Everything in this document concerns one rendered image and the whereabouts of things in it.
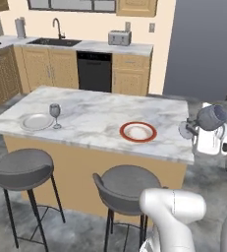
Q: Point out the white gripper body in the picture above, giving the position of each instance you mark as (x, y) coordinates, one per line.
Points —
(206, 142)

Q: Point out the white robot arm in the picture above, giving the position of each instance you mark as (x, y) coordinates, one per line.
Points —
(174, 210)

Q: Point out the grey wine glass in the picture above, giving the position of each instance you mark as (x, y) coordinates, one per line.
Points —
(211, 117)
(55, 111)

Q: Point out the red-rimmed white plate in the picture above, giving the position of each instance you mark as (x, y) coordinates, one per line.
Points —
(138, 132)

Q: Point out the grey fridge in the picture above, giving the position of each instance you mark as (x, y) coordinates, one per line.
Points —
(200, 49)

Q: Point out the wooden drawer base cupboard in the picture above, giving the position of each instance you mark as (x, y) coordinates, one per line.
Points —
(130, 75)

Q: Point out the grey bar stool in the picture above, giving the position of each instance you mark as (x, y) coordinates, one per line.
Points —
(129, 188)
(23, 169)

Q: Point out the marble-topped kitchen island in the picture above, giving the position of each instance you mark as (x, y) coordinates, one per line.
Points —
(95, 111)

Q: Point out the black dishwasher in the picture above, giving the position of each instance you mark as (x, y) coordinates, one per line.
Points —
(94, 72)

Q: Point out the silver toaster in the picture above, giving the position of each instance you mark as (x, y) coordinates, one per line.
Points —
(119, 38)

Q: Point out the wooden sink base cupboards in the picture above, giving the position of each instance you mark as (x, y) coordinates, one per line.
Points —
(47, 69)

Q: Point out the dark sink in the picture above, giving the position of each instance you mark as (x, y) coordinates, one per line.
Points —
(54, 42)

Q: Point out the dark tap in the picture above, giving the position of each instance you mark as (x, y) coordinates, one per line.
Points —
(59, 28)

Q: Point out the dark-framed window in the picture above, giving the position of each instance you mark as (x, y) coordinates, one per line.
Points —
(71, 5)

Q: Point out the wooden corner base cupboards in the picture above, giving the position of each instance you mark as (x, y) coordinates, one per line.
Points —
(2, 75)

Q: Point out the grey paper towel roll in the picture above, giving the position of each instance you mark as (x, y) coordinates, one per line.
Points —
(20, 28)

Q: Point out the grey wall outlet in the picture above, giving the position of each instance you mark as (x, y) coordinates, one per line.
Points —
(152, 27)
(127, 26)

